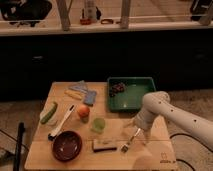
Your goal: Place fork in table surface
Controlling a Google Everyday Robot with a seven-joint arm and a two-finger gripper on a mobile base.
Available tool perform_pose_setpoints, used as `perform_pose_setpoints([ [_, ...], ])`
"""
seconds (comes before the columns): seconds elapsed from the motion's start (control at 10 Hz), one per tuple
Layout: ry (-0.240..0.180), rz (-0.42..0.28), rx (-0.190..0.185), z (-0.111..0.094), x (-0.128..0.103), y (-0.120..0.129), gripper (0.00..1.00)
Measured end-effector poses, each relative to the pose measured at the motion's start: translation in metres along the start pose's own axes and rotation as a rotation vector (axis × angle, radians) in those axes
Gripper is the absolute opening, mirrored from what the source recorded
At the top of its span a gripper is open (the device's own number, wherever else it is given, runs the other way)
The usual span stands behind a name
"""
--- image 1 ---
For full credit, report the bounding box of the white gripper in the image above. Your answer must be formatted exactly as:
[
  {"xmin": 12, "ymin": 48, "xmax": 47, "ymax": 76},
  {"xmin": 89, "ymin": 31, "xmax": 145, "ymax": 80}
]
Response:
[{"xmin": 123, "ymin": 111, "xmax": 154, "ymax": 144}]

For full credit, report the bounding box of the silver fork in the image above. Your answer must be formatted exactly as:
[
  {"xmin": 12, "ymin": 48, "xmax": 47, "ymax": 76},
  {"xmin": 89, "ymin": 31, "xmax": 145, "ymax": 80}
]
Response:
[{"xmin": 121, "ymin": 128, "xmax": 141, "ymax": 153}]

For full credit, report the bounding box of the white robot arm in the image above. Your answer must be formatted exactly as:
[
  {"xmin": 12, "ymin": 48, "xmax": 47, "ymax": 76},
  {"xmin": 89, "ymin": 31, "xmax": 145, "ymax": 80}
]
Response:
[{"xmin": 133, "ymin": 91, "xmax": 213, "ymax": 151}]

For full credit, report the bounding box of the green plastic tray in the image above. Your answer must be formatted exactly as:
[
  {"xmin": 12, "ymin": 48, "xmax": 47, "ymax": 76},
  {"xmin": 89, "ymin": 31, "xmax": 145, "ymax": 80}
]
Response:
[{"xmin": 107, "ymin": 77, "xmax": 156, "ymax": 113}]

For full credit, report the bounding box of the green cup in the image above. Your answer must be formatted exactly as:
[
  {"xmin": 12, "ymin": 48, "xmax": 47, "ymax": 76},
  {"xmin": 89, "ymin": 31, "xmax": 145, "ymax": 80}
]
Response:
[{"xmin": 91, "ymin": 118, "xmax": 106, "ymax": 134}]

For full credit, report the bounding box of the dark wooden block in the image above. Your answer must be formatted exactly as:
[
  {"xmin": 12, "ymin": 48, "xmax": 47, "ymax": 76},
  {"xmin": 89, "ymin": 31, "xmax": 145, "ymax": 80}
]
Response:
[{"xmin": 92, "ymin": 139, "xmax": 117, "ymax": 152}]

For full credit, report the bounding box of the dark grapes bunch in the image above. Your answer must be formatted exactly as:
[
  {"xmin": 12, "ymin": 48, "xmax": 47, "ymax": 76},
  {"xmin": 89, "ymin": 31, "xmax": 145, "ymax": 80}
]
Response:
[{"xmin": 109, "ymin": 83, "xmax": 125, "ymax": 97}]

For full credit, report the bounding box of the blue sponge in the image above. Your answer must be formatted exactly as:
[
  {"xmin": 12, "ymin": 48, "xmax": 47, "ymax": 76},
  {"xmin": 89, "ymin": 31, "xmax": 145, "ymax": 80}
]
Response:
[{"xmin": 83, "ymin": 91, "xmax": 97, "ymax": 106}]

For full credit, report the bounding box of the orange fruit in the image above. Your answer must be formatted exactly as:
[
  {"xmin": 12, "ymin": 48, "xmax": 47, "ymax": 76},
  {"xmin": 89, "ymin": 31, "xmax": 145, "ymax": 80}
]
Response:
[{"xmin": 77, "ymin": 104, "xmax": 90, "ymax": 118}]

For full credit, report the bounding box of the grey blue cloth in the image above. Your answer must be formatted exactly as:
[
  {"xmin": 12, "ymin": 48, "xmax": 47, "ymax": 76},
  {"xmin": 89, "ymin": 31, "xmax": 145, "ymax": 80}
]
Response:
[{"xmin": 69, "ymin": 80, "xmax": 88, "ymax": 93}]

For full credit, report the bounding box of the dark red bowl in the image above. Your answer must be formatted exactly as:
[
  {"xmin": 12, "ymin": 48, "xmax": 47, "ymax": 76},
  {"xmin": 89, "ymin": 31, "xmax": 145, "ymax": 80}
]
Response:
[{"xmin": 52, "ymin": 131, "xmax": 82, "ymax": 162}]

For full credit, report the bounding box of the green cucumber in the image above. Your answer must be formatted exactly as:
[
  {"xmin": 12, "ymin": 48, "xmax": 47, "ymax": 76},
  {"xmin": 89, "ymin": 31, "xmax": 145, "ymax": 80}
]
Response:
[{"xmin": 40, "ymin": 102, "xmax": 58, "ymax": 124}]

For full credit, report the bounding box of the black pole stand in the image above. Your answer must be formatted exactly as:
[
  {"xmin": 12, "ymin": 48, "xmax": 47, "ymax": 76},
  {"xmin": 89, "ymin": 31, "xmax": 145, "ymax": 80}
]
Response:
[{"xmin": 13, "ymin": 122, "xmax": 25, "ymax": 171}]

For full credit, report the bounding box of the white bottle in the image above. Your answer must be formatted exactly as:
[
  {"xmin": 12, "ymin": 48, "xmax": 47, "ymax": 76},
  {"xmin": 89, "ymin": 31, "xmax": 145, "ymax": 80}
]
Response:
[{"xmin": 80, "ymin": 0, "xmax": 101, "ymax": 25}]

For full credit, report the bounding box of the black bag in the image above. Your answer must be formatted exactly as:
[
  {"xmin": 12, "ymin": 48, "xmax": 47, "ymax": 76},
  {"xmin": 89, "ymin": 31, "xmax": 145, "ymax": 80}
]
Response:
[{"xmin": 0, "ymin": 0, "xmax": 52, "ymax": 27}]

